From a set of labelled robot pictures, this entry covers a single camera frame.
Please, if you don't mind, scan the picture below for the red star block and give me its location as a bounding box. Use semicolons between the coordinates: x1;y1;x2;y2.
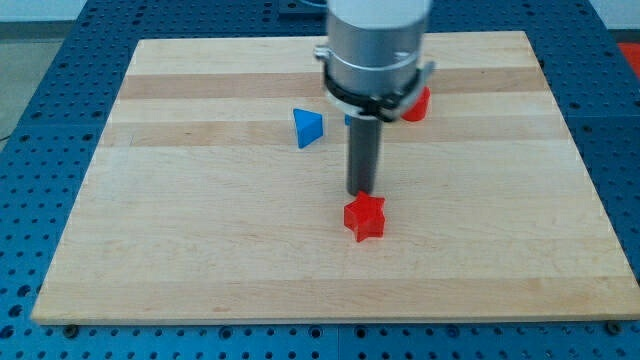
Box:
343;191;386;242

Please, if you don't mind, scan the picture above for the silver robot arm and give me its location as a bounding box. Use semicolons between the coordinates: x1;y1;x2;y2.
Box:
314;0;434;122

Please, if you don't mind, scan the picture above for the blue triangular block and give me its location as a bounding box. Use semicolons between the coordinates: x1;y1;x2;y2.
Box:
293;108;324;149

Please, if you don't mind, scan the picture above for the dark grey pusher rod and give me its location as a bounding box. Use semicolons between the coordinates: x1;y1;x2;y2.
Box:
346;117;382;196

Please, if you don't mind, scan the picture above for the red round block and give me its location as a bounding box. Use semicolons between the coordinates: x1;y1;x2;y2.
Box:
401;86;431;122

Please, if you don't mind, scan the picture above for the light wooden board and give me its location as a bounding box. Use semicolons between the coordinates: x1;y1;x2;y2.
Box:
31;31;639;325

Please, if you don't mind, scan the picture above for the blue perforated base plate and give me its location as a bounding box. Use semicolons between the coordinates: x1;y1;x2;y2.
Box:
1;1;639;359

